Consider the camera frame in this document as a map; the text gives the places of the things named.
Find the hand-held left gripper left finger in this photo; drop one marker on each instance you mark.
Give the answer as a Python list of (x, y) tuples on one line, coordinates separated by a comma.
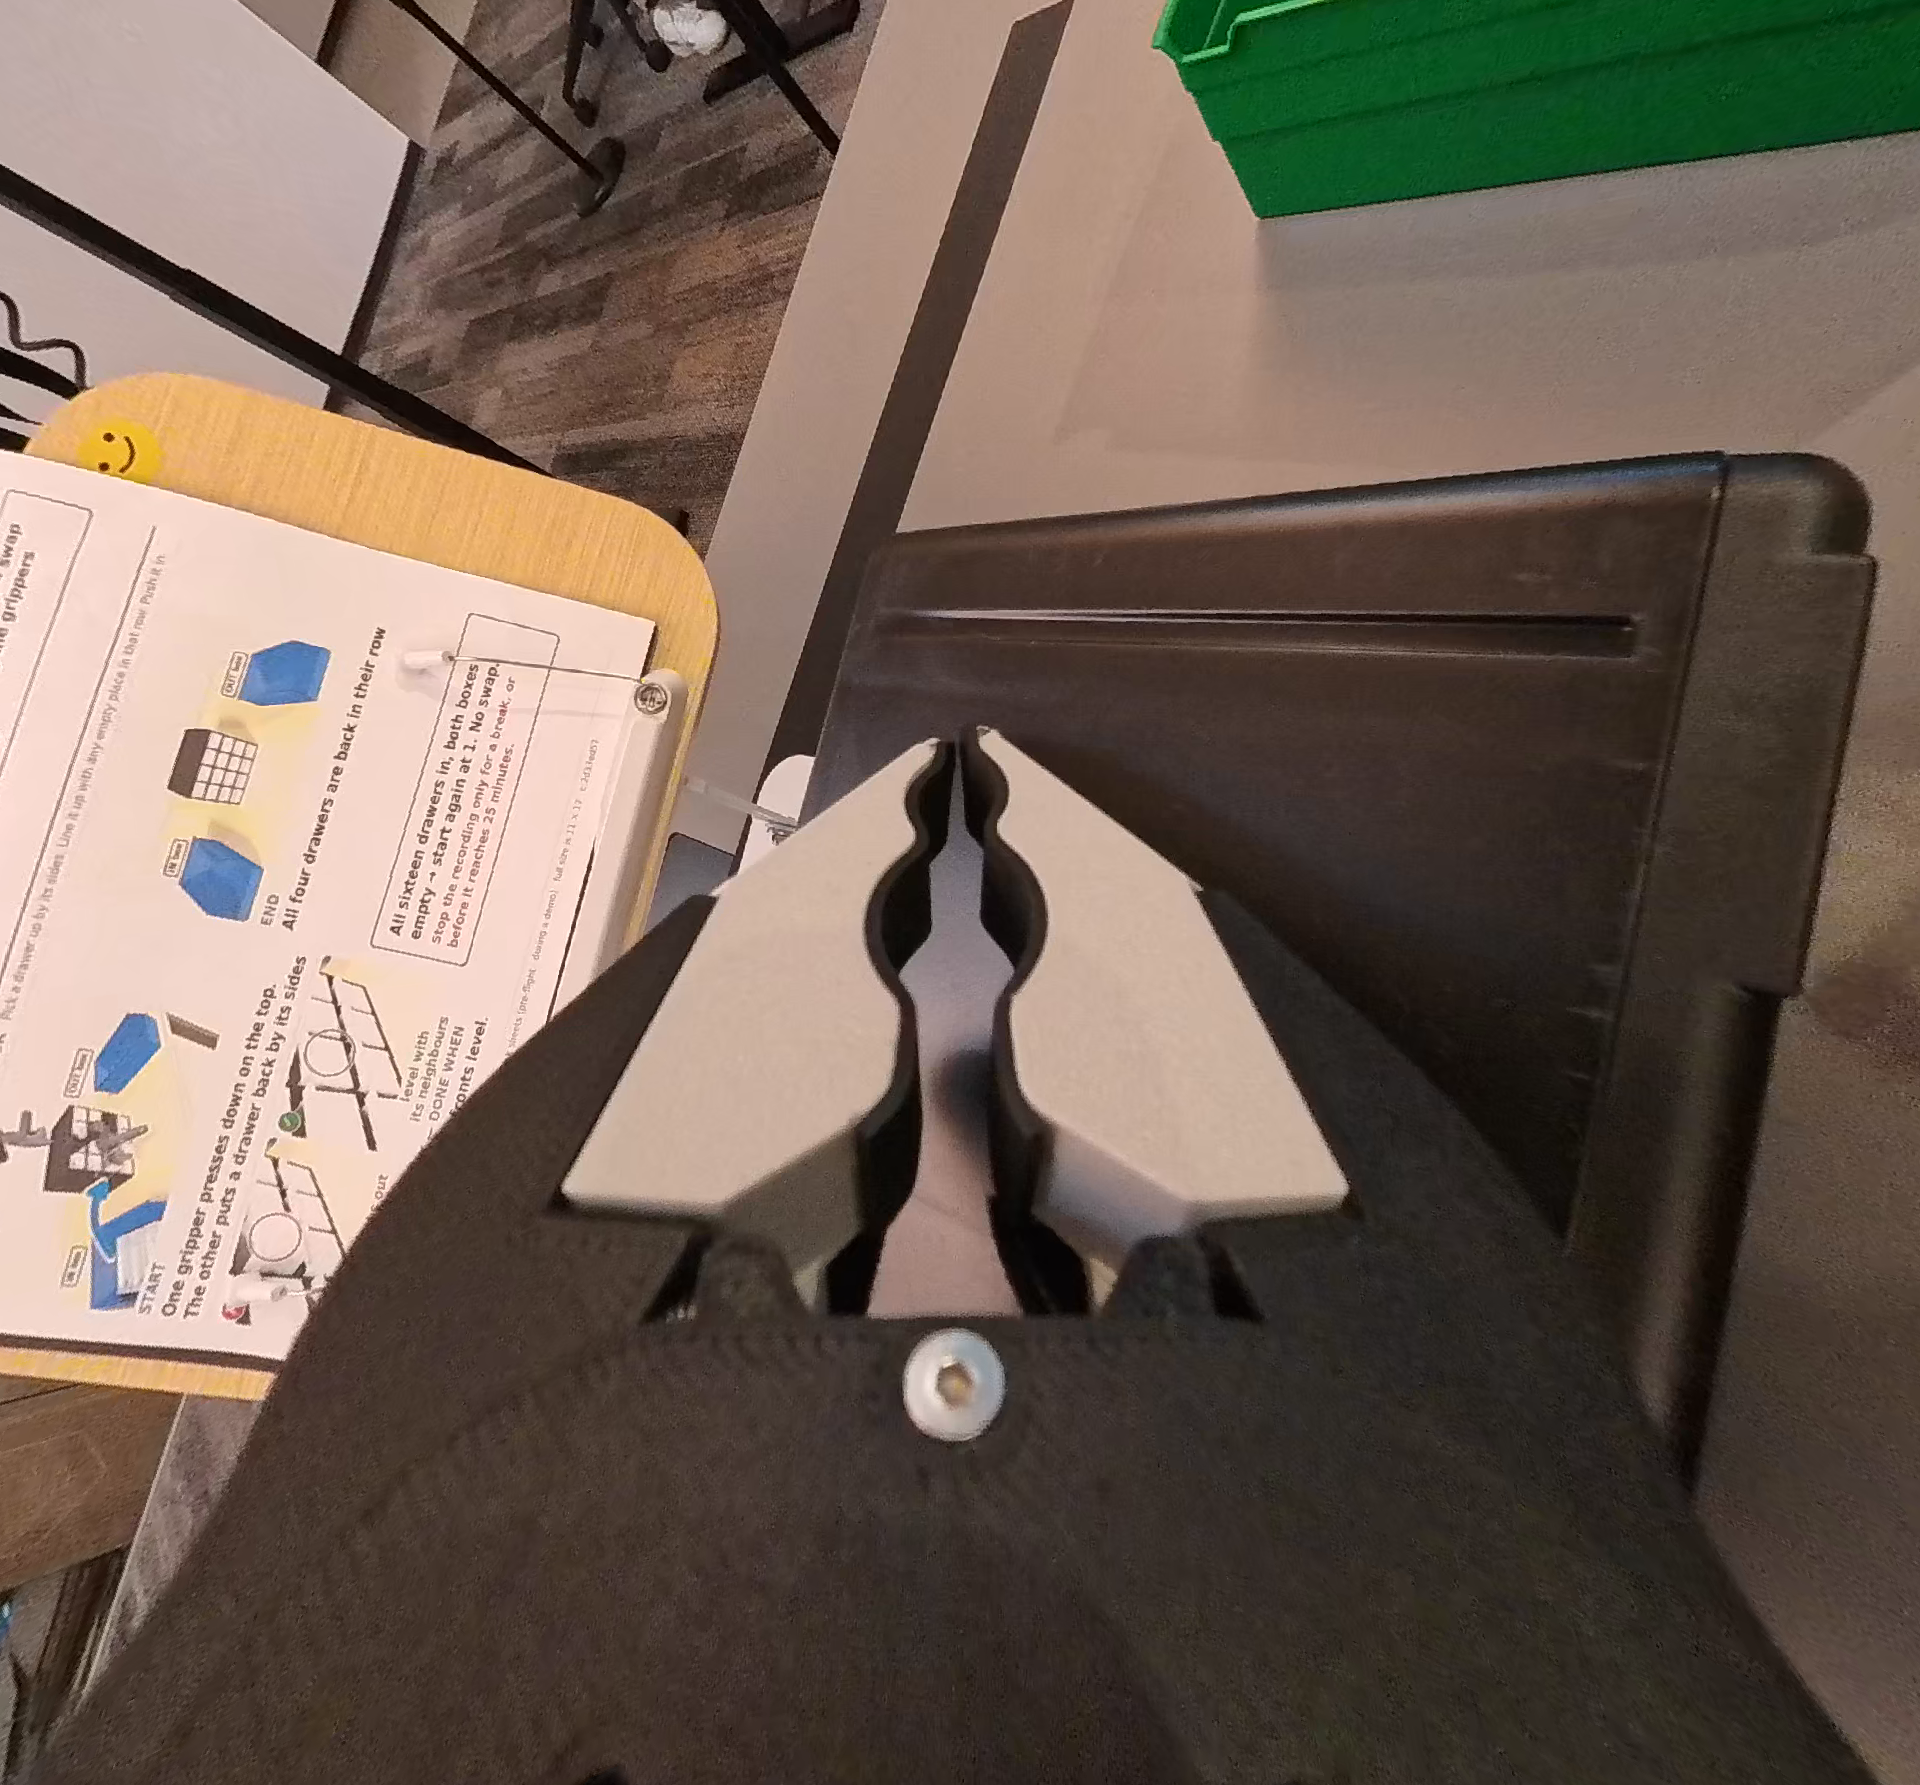
[(733, 1065)]

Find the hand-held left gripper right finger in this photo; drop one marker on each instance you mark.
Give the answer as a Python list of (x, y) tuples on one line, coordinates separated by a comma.
[(1169, 1065)]

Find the black drawer cabinet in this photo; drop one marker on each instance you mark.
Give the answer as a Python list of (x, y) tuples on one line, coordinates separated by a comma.
[(1425, 794)]

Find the green plastic bin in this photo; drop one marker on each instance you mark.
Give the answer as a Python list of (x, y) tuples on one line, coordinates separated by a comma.
[(1500, 105)]

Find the white stand base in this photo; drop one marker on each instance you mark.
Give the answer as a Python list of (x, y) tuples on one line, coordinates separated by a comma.
[(779, 812)]

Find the white stand ledge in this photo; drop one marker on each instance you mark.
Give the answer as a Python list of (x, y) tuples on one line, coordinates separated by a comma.
[(638, 826)]

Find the printed instruction sheet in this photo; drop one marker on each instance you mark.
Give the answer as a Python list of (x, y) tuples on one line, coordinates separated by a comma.
[(224, 839)]

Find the yellow smiley sticker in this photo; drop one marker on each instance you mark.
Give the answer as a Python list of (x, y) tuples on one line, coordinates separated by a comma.
[(120, 451)]

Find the thin black pole stand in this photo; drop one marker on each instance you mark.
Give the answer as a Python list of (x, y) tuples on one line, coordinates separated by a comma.
[(601, 173)]

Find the black table leg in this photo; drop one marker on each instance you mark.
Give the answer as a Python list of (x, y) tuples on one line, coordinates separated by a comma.
[(764, 29)]

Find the white partition panel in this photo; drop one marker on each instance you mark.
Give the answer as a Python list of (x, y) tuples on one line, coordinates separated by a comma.
[(151, 91)]

